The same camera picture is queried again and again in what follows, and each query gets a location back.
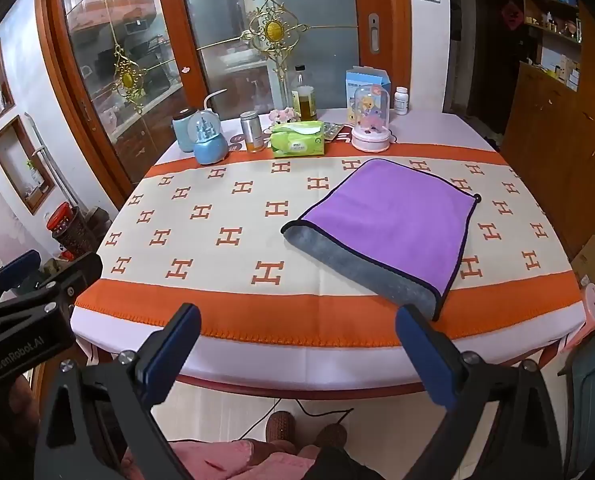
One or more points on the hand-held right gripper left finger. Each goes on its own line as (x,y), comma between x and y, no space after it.
(170,360)

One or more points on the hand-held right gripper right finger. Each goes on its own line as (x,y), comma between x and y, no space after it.
(427,360)

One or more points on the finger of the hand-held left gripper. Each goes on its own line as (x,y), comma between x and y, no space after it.
(74,272)
(19,266)

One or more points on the purple and grey towel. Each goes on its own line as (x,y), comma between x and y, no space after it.
(392,220)

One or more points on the red lid jar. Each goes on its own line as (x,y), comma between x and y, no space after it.
(59,220)

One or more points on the orange patterned tablecloth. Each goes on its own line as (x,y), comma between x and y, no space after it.
(277,366)
(202,260)

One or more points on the person's pink pants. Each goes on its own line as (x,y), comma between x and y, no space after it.
(212,462)

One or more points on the brown slipper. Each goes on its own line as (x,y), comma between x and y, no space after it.
(281,427)
(331,436)

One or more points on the pink plastic stool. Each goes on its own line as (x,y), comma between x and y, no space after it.
(591,310)

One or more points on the dark grey chair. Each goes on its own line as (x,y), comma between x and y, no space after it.
(592,410)

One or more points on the light blue humidifier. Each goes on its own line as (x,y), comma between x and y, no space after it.
(183,132)

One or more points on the blue castle snow globe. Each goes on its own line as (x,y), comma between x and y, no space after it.
(210,145)

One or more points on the cardboard box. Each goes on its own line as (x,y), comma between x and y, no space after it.
(590,260)

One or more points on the silver drink can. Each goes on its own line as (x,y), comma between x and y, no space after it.
(252,132)

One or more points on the brown wooden cabinet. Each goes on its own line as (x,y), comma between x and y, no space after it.
(562,160)

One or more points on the pink dome music box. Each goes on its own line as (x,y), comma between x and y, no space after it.
(371,125)

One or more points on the silver blister pack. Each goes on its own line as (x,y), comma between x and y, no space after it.
(333,131)

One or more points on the green wet wipes pack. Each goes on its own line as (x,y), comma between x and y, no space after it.
(297,141)

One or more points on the white pill bottle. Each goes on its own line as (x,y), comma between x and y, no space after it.
(402,102)

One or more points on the small pink toy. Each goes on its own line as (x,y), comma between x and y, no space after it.
(282,116)

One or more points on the glass oil bottle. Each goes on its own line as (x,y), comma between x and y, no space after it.
(304,100)

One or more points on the blue and white carton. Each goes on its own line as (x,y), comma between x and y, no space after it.
(372,77)

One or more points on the dark wooden door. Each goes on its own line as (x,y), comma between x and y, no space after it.
(495,60)

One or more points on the wooden shelf with boxes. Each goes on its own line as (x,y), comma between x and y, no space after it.
(552,35)

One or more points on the glass sliding door wooden frame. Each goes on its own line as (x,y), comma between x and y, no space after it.
(317,20)
(107,60)

